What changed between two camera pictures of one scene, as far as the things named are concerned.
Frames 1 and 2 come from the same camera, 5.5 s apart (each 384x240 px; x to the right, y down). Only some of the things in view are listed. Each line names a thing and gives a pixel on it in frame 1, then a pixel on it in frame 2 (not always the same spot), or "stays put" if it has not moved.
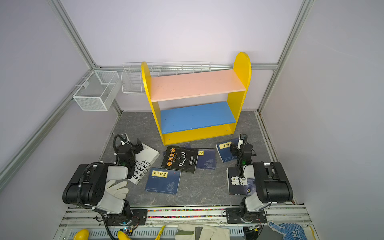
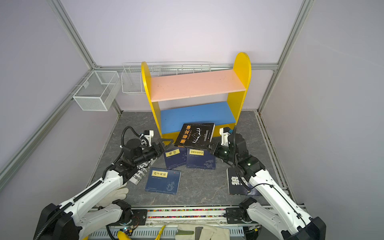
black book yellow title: [180, 158] → [195, 135]
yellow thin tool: [158, 237] stays put
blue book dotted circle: [186, 145] → [175, 157]
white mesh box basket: [100, 91] stays put
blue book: [163, 181] stays put
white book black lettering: [145, 159] stays put
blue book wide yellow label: [206, 159] stays put
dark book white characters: [237, 185] stays put
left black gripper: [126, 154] → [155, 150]
